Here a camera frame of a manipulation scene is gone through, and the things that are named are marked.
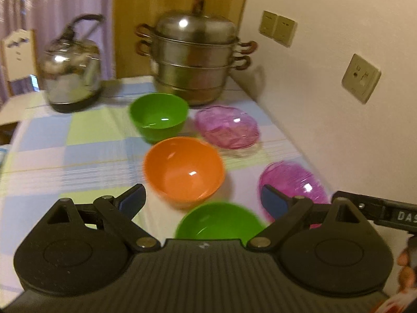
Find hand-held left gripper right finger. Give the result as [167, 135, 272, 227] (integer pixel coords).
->
[247, 184, 369, 252]

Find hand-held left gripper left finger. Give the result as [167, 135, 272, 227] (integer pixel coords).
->
[42, 184, 161, 252]

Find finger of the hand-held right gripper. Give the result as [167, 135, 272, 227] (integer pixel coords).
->
[332, 191, 372, 220]

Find clear pink plastic plate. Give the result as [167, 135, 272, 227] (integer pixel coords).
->
[258, 161, 329, 229]
[194, 105, 261, 150]

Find green plastic bowl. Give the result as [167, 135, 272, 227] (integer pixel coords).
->
[175, 201, 268, 240]
[129, 93, 190, 144]

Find person's right hand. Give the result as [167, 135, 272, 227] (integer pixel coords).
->
[397, 244, 417, 293]

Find orange plastic bowl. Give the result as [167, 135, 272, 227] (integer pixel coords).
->
[143, 137, 226, 210]

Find checked pastel tablecloth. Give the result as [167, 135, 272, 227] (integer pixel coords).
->
[0, 75, 336, 300]

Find steel kettle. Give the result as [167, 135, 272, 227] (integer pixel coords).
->
[39, 14, 106, 114]

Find stacked steel steamer pot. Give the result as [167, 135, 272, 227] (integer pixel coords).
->
[134, 0, 258, 106]

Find white wooden chair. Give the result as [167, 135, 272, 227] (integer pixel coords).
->
[0, 29, 39, 128]

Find pale purple curtain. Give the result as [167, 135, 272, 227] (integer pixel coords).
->
[0, 0, 116, 105]

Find beige wall socket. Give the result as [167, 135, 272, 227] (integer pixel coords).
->
[274, 16, 298, 47]
[259, 10, 278, 38]
[341, 53, 382, 104]

